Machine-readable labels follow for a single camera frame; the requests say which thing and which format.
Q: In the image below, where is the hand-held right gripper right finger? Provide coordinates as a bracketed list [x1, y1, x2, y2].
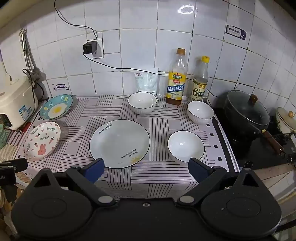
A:
[177, 157, 264, 208]

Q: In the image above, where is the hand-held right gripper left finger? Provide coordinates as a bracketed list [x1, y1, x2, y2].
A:
[29, 158, 116, 208]

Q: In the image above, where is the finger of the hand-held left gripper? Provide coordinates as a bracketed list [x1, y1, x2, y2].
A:
[0, 158, 28, 172]

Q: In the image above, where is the white ribbed bowl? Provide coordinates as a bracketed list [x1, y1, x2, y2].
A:
[167, 130, 205, 165]
[128, 92, 158, 115]
[187, 101, 215, 126]

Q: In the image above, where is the pink rabbit print plate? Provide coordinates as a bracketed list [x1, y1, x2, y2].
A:
[23, 121, 61, 161]

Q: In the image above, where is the large white plate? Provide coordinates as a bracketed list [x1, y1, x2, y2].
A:
[89, 119, 151, 169]

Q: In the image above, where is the blue fried egg plate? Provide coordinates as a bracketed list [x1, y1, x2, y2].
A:
[39, 94, 73, 120]

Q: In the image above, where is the beige woven cloth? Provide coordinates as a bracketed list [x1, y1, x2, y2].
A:
[0, 144, 21, 163]

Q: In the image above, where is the green cup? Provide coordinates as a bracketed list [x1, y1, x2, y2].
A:
[0, 124, 7, 150]

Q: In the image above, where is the striped table mat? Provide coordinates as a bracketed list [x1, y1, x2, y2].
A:
[14, 95, 241, 193]

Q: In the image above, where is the black gas stove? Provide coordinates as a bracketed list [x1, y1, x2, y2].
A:
[208, 102, 296, 172]

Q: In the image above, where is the black pot with glass lid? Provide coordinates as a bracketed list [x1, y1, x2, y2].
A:
[223, 93, 286, 158]

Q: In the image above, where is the white rice cooker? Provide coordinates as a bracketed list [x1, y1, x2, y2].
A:
[0, 75, 39, 130]

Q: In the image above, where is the glass lid with wooden knob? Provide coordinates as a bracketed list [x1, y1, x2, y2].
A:
[225, 90, 270, 127]

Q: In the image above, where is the yellow cap vinegar bottle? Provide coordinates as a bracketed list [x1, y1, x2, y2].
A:
[190, 56, 209, 102]

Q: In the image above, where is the yellow cap cooking wine bottle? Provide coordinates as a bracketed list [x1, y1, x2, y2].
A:
[165, 48, 188, 106]

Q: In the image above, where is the white enamel pot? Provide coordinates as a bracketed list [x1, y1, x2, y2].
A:
[276, 107, 296, 135]

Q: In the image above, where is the white plastic bag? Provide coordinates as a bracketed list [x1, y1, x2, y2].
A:
[134, 67, 160, 95]

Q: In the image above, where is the black power adapter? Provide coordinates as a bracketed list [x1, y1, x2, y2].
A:
[83, 41, 98, 56]

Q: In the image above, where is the black rice cooker cable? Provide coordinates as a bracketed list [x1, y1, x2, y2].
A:
[22, 69, 45, 100]

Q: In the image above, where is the small blue wall sticker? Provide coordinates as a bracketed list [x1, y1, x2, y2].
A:
[52, 83, 70, 92]

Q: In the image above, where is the black power cable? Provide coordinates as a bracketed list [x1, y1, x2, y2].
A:
[83, 51, 219, 99]
[54, 0, 98, 40]

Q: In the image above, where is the white wall socket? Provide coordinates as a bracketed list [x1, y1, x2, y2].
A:
[87, 32, 104, 58]

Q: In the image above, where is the blue and white wall sticker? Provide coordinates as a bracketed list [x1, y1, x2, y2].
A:
[225, 25, 247, 41]

